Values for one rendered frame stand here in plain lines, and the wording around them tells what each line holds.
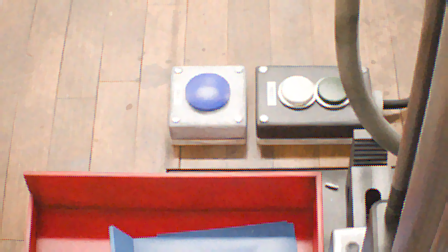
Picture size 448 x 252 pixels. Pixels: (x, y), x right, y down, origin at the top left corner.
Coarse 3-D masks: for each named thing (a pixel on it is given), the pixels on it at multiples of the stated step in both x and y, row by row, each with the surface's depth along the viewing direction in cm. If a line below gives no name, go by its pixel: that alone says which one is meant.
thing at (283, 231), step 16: (288, 224) 84; (112, 240) 80; (128, 240) 82; (144, 240) 83; (160, 240) 83; (176, 240) 83; (192, 240) 83; (208, 240) 83; (224, 240) 83; (240, 240) 83; (256, 240) 83; (272, 240) 83; (288, 240) 83
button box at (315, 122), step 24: (264, 72) 90; (288, 72) 90; (312, 72) 90; (336, 72) 90; (264, 96) 89; (264, 120) 87; (288, 120) 87; (312, 120) 87; (336, 120) 87; (264, 144) 89; (288, 144) 89
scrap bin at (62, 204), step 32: (32, 192) 83; (64, 192) 83; (96, 192) 83; (128, 192) 83; (160, 192) 83; (192, 192) 82; (224, 192) 82; (256, 192) 82; (288, 192) 82; (320, 192) 79; (32, 224) 82; (64, 224) 84; (96, 224) 84; (128, 224) 84; (160, 224) 84; (192, 224) 84; (224, 224) 84; (320, 224) 78
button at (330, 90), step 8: (328, 80) 89; (336, 80) 89; (320, 88) 88; (328, 88) 88; (336, 88) 88; (320, 96) 88; (328, 96) 88; (336, 96) 88; (344, 96) 88; (336, 104) 88
